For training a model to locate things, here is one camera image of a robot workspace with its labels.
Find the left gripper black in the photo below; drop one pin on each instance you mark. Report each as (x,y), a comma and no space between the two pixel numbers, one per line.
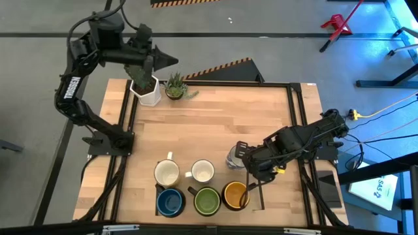
(143,56)

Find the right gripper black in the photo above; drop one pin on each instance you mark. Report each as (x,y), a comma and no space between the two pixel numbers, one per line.
(264,163)

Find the white mug blue floral print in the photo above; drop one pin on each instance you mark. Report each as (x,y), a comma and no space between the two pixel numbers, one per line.
(203,171)
(232,160)

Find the black mug orange inside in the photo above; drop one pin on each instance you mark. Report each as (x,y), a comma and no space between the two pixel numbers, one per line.
(232,196)

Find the black mug green inside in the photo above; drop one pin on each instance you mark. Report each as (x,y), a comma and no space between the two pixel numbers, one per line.
(206,201)

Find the cream mug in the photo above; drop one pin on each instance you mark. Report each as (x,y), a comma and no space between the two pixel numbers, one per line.
(166,173)

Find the black mug blue inside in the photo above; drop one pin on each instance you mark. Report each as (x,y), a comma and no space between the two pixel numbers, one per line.
(170,202)

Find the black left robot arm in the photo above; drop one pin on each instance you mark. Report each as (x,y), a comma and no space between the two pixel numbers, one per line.
(70,91)

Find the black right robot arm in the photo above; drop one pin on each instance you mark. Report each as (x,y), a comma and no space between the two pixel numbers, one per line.
(323,129)

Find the succulent in black pot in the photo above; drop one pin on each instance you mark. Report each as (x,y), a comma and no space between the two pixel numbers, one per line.
(174,89)

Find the cactus in white planter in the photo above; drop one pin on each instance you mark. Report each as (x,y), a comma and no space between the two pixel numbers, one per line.
(148,98)

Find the black ramp hazard stripe edge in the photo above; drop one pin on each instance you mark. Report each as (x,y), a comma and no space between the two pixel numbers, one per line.
(235,73)
(170,2)

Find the black rig crossbeam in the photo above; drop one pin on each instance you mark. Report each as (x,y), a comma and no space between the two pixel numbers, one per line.
(209,230)

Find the black flat pad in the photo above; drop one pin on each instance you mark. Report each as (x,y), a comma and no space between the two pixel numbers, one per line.
(328,189)

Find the white printed sign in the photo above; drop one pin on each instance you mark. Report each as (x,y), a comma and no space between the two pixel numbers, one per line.
(369,192)

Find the black rig side beam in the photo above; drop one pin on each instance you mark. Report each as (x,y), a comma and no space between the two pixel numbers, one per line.
(385,167)

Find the red floor stand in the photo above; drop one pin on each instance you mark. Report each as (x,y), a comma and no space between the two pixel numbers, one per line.
(336,24)

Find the dark metal foot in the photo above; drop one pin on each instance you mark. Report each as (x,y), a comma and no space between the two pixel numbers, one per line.
(9,146)

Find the black aluminium table frame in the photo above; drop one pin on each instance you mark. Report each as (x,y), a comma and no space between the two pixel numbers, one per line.
(228,84)

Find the silver metal bracket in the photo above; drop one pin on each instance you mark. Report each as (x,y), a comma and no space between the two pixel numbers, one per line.
(121,228)
(302,231)

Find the black metal desk frame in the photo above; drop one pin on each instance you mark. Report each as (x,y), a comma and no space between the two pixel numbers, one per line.
(375,84)

